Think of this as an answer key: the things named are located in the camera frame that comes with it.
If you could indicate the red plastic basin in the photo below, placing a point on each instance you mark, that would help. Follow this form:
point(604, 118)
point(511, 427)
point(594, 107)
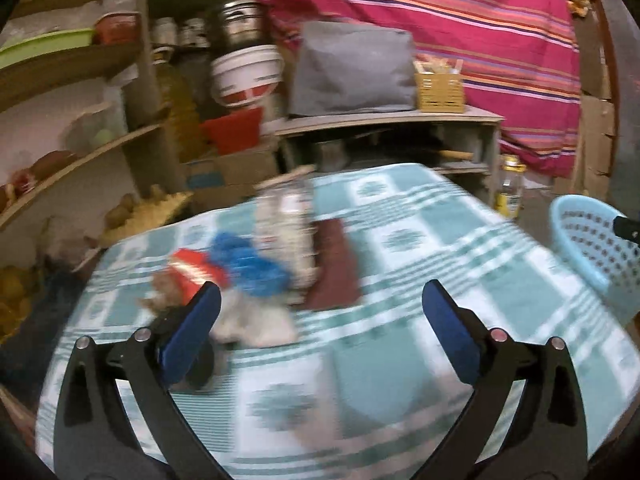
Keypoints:
point(232, 130)

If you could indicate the steel cooking pot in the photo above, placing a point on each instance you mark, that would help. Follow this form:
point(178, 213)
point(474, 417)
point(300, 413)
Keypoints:
point(242, 25)

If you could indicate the red plastic basket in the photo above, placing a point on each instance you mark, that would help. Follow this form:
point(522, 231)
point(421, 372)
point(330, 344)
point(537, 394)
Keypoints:
point(117, 27)

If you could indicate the green checked tablecloth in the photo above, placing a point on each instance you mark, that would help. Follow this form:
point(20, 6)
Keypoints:
point(400, 310)

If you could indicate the cardboard box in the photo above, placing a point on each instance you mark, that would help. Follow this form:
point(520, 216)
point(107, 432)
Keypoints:
point(230, 165)

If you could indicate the small steel pot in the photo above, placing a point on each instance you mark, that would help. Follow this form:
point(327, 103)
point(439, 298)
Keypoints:
point(330, 155)

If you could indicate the yellow label oil bottle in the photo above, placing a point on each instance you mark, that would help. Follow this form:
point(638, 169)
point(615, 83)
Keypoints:
point(510, 195)

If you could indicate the cardboard panel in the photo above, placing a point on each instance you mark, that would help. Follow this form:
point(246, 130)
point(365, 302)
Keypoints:
point(595, 125)

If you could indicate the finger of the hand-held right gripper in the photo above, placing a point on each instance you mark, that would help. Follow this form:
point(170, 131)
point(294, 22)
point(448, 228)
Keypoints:
point(627, 228)

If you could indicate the grey fabric bag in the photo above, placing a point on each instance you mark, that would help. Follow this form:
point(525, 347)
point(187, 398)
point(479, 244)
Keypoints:
point(350, 70)

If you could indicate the pink striped cloth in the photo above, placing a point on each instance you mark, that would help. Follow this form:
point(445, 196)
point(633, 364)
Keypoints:
point(475, 35)

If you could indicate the bundle of wooden utensils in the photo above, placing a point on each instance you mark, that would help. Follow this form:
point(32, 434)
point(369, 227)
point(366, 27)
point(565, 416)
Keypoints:
point(437, 66)

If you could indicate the blue cloth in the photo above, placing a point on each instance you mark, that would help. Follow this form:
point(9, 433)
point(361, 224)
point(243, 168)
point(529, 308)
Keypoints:
point(245, 260)

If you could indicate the light blue plastic basket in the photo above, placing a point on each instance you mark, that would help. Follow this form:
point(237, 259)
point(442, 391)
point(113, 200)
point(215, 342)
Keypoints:
point(575, 240)

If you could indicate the curved wooden shelf rack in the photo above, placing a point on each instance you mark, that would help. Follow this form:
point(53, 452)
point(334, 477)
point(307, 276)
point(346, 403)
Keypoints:
point(65, 67)

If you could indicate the white plastic bucket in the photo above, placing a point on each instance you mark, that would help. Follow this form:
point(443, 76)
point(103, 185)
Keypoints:
point(245, 75)

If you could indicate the red cloth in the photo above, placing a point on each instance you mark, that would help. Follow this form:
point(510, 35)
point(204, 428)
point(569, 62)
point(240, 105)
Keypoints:
point(192, 267)

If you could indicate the maroon cloth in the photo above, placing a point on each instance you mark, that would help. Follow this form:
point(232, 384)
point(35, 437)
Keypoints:
point(332, 270)

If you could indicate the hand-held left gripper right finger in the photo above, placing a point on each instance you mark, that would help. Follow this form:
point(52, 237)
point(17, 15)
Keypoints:
point(450, 335)

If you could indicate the green plastic tray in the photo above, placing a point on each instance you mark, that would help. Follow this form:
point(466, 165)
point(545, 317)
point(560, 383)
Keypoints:
point(45, 42)

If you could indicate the large yellow oil jug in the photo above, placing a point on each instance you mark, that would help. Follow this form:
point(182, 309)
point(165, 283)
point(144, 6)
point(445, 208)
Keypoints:
point(175, 105)

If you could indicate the woven yellow basket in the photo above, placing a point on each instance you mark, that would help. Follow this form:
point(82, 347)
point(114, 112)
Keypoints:
point(440, 92)

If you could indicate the low wooden shelf unit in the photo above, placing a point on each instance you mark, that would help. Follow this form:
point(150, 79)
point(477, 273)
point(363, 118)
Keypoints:
point(390, 117)

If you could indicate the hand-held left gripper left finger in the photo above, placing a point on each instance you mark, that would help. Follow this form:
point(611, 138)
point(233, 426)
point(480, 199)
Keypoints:
point(192, 330)

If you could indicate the pile of ginger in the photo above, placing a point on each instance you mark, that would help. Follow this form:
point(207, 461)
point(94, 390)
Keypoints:
point(160, 210)

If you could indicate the pile of potatoes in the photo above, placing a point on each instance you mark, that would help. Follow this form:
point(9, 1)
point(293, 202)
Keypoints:
point(119, 212)

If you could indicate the white fluffy cloth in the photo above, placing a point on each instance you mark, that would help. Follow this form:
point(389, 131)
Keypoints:
point(260, 320)

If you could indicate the row of metal cups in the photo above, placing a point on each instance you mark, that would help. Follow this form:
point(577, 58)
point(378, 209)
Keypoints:
point(180, 32)

